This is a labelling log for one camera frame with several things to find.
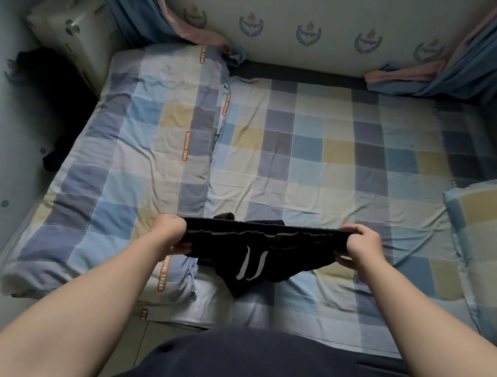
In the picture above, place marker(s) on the person's left hand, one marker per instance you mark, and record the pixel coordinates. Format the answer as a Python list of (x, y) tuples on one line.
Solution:
[(170, 235)]

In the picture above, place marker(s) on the person's right hand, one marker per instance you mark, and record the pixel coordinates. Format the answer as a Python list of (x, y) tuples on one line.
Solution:
[(365, 248)]

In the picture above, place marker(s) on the black sweatpants with drawstring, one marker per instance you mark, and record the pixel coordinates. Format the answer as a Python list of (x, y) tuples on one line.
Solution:
[(258, 248)]

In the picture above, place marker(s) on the person's left forearm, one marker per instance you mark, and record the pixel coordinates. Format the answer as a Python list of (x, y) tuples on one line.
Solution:
[(72, 309)]

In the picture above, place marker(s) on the person's right forearm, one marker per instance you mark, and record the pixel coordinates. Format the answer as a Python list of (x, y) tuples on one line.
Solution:
[(448, 346)]

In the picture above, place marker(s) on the bed with plaid sheet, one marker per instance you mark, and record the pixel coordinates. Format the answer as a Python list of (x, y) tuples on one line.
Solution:
[(356, 155)]

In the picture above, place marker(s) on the plaid quilt with orange tags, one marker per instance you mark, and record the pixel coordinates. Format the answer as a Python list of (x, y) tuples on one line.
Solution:
[(124, 149)]

